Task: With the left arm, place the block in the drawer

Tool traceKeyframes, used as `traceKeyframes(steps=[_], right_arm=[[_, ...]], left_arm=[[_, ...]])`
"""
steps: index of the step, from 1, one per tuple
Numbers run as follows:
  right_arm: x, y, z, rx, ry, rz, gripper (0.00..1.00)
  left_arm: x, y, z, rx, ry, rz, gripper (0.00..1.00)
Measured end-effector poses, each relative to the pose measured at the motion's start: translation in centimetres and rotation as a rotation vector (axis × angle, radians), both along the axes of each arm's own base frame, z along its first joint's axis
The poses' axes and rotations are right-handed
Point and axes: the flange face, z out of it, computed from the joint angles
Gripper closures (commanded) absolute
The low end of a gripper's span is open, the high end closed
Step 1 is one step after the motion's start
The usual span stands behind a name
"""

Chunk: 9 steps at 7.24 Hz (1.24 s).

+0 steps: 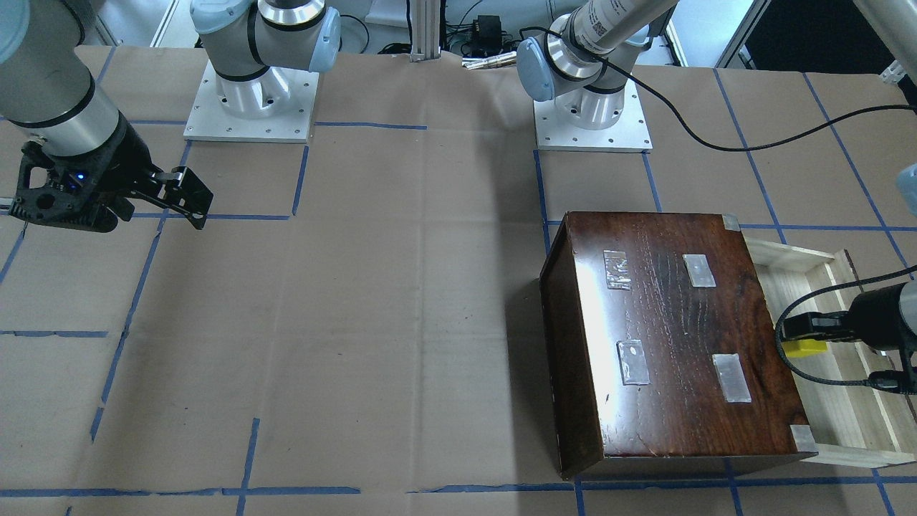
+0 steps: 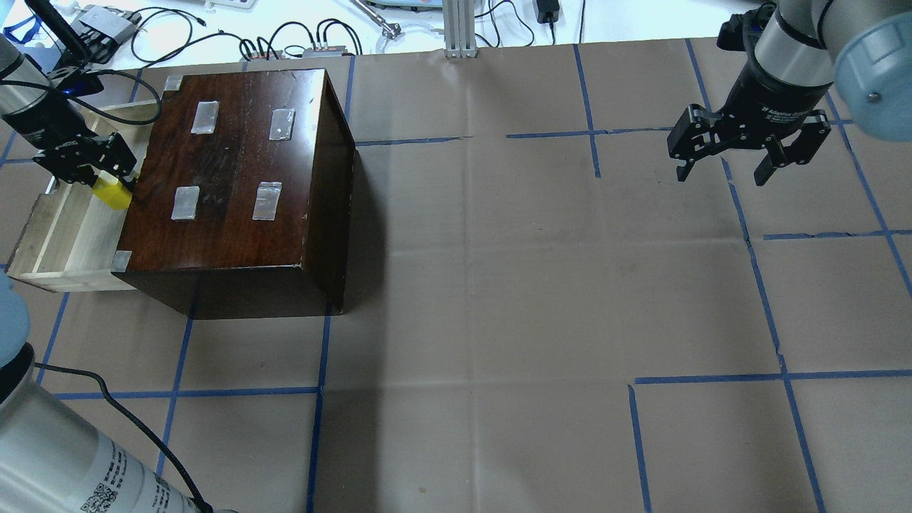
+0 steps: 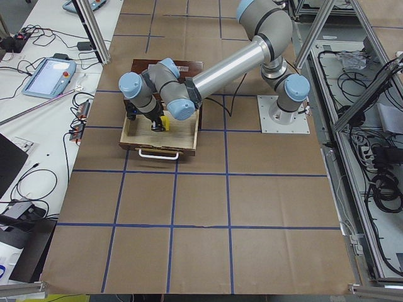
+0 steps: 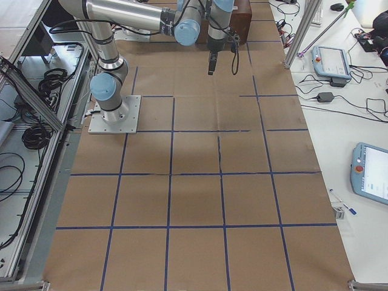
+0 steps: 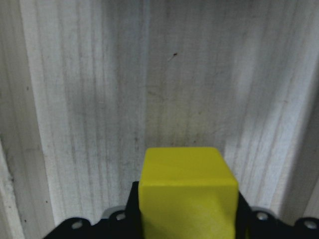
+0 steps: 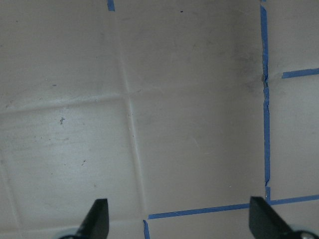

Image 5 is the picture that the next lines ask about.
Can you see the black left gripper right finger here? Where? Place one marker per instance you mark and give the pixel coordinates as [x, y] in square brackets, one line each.
[243, 214]

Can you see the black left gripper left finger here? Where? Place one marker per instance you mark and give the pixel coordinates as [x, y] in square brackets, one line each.
[133, 221]

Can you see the light wooden drawer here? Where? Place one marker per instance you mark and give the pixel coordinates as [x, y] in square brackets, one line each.
[86, 86]

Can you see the yellow block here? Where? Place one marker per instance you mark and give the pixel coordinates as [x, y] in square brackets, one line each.
[187, 193]

